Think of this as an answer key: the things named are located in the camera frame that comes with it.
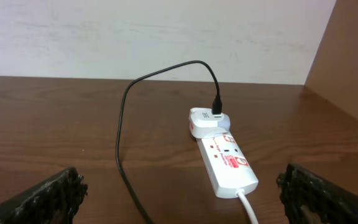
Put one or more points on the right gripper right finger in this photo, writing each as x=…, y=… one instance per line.
x=309, y=198

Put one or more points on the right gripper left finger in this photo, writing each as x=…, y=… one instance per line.
x=55, y=200

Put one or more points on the white USB charger plug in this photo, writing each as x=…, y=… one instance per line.
x=204, y=124

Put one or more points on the white power strip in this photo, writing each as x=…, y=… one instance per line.
x=228, y=169

